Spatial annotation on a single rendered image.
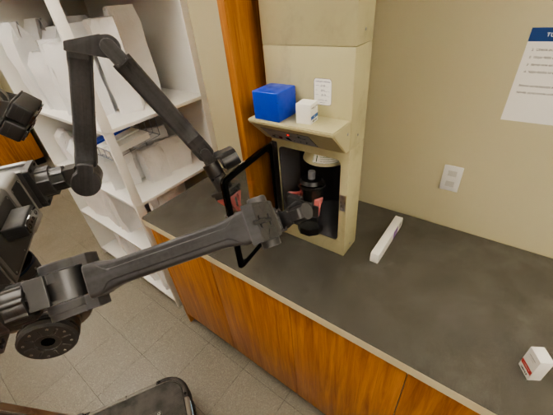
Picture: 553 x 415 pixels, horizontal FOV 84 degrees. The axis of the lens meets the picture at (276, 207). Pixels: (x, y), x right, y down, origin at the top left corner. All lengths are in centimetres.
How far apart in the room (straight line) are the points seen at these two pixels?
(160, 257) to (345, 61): 70
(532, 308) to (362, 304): 54
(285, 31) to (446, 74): 60
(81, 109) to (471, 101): 125
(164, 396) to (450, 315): 138
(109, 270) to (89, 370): 188
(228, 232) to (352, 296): 71
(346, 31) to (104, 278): 81
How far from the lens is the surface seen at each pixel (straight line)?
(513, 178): 143
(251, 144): 118
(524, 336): 125
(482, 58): 130
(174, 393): 188
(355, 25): 93
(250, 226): 55
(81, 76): 102
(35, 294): 67
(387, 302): 117
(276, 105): 98
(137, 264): 61
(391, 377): 122
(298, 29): 102
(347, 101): 98
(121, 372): 236
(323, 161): 112
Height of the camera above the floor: 185
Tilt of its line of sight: 36 degrees down
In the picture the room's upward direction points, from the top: 6 degrees counter-clockwise
